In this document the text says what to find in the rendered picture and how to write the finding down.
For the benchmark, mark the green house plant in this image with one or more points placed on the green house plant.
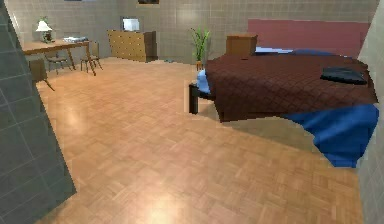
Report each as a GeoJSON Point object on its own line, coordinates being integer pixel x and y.
{"type": "Point", "coordinates": [200, 41]}

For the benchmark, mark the brown wooden nightstand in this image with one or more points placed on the brown wooden nightstand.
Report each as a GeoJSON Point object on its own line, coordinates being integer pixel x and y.
{"type": "Point", "coordinates": [241, 45]}

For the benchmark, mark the bed with brown blanket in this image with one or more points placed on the bed with brown blanket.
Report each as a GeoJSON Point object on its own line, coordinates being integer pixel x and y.
{"type": "Point", "coordinates": [273, 83]}

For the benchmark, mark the yellow wooden chest of drawers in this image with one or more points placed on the yellow wooden chest of drawers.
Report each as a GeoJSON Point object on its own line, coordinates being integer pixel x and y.
{"type": "Point", "coordinates": [131, 45]}

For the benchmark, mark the white television set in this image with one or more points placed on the white television set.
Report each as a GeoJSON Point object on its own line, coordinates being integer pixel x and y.
{"type": "Point", "coordinates": [130, 24]}

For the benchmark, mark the brown wooden chair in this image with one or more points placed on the brown wooden chair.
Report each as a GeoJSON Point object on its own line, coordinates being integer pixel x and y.
{"type": "Point", "coordinates": [91, 56]}
{"type": "Point", "coordinates": [38, 70]}
{"type": "Point", "coordinates": [56, 60]}

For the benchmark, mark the pale flat book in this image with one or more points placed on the pale flat book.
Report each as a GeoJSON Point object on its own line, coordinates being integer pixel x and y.
{"type": "Point", "coordinates": [75, 39]}

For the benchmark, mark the brown wooden desk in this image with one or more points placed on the brown wooden desk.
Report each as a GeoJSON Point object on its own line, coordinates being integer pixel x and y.
{"type": "Point", "coordinates": [50, 46]}

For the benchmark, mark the white table lamp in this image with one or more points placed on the white table lamp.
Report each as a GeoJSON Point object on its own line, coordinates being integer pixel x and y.
{"type": "Point", "coordinates": [44, 29]}

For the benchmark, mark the dark framed wall picture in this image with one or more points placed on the dark framed wall picture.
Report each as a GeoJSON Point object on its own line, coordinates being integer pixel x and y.
{"type": "Point", "coordinates": [148, 1]}

